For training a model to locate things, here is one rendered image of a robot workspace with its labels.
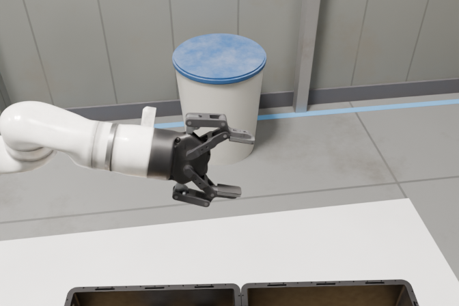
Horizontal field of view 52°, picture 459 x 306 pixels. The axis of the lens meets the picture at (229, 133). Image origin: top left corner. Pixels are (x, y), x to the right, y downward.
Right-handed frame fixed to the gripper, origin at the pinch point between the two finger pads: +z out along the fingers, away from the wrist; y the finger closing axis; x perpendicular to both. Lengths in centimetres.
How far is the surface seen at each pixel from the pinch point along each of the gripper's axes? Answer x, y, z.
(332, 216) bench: 65, -48, 47
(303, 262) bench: 48, -55, 35
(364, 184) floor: 162, -85, 105
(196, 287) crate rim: 21.8, -44.8, 0.5
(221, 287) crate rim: 21.5, -43.6, 6.3
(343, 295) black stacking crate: 21, -42, 35
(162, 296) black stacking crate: 22, -49, -7
